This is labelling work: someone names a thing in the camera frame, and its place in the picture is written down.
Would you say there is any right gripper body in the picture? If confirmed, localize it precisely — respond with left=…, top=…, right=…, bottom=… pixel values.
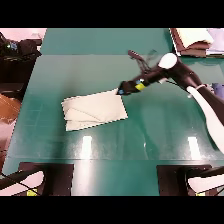
left=117, top=78, right=148, bottom=97

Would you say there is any white T-shirt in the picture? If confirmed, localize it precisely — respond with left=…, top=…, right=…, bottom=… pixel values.
left=61, top=87, right=129, bottom=132

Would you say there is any brown garment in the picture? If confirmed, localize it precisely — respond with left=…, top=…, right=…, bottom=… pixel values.
left=169, top=28, right=212, bottom=58

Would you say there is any cream garment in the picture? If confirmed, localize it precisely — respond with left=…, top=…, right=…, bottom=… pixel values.
left=175, top=28, right=215, bottom=47

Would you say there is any lilac garment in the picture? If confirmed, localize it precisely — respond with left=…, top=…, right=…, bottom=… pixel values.
left=205, top=28, right=224, bottom=56

